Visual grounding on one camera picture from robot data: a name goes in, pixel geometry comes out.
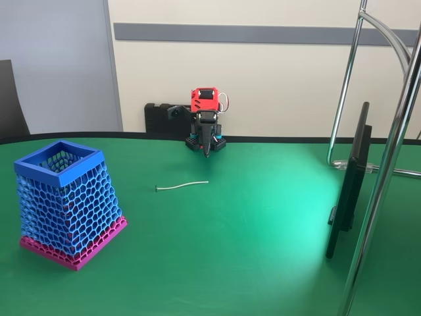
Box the red white black servo cable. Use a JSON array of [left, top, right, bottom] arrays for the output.
[[216, 93, 231, 115]]

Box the clear plastic clip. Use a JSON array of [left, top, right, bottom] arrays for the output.
[[332, 159, 376, 174]]

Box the thin white wire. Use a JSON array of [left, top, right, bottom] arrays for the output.
[[153, 180, 209, 192]]

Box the chrome tube stand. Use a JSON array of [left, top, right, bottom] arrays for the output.
[[326, 0, 421, 316]]

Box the black plastic case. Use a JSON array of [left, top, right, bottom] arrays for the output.
[[144, 102, 193, 134]]

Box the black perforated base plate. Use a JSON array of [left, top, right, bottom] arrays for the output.
[[185, 135, 228, 153]]

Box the blue and pink mesh basket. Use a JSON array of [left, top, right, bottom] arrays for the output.
[[13, 140, 128, 272]]

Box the black chair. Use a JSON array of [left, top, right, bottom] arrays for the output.
[[0, 59, 31, 141]]

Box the gray wall rail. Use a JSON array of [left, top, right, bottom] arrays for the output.
[[113, 22, 418, 47]]

